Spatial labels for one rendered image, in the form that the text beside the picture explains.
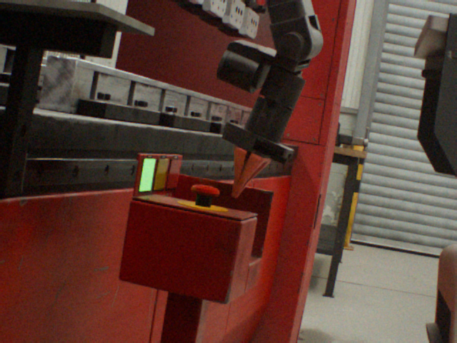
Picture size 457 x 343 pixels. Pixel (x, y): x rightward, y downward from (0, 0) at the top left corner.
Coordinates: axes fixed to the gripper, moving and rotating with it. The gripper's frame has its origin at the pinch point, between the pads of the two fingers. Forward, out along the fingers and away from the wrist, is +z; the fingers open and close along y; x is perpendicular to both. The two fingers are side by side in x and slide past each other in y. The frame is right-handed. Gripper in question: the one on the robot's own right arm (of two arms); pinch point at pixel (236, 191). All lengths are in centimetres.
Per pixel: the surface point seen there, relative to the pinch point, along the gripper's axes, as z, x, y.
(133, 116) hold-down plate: -1.7, -23.5, 27.9
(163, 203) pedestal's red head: 3.8, 14.9, 5.6
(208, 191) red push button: 0.2, 11.6, 1.3
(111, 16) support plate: -16.3, 42.2, 11.9
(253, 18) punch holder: -35, -120, 40
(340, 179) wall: 29, -706, 48
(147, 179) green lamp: 2.4, 11.3, 10.2
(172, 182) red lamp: 3.0, -1.0, 9.9
